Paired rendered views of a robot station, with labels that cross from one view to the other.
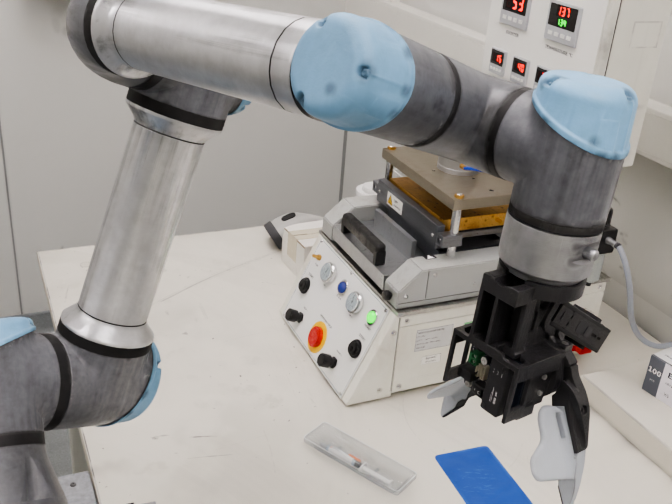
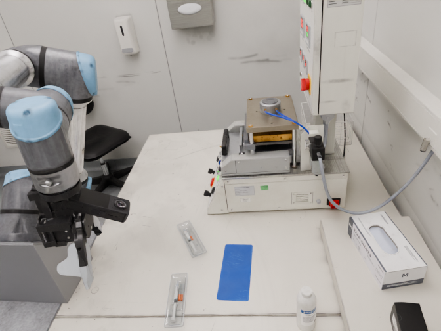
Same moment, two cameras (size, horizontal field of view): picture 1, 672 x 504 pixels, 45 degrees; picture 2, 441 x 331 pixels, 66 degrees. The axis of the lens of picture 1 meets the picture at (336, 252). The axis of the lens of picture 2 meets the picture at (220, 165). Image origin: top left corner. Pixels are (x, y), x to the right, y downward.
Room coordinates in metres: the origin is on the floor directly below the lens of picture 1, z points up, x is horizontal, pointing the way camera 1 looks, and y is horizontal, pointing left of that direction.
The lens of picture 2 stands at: (0.32, -0.70, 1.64)
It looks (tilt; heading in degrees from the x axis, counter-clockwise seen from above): 32 degrees down; 34
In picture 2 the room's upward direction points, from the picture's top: 8 degrees counter-clockwise
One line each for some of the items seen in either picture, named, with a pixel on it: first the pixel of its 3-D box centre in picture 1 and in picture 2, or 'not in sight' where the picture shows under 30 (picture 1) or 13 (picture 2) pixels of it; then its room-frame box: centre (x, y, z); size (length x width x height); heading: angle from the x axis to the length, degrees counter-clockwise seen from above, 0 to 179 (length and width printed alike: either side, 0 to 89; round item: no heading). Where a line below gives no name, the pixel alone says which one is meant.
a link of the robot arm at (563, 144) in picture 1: (569, 149); (41, 133); (0.59, -0.17, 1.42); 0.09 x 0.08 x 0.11; 45
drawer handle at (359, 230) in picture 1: (362, 237); (225, 141); (1.34, -0.05, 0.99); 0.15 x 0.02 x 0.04; 26
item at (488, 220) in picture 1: (456, 191); (270, 121); (1.41, -0.22, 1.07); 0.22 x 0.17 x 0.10; 26
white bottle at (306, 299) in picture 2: not in sight; (306, 307); (0.86, -0.54, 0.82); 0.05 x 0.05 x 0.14
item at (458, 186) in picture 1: (476, 183); (279, 117); (1.41, -0.25, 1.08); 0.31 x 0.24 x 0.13; 26
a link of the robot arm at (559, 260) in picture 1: (551, 246); (55, 175); (0.58, -0.17, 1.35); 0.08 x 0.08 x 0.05
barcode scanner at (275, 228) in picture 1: (305, 226); not in sight; (1.80, 0.08, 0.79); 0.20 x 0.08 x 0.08; 116
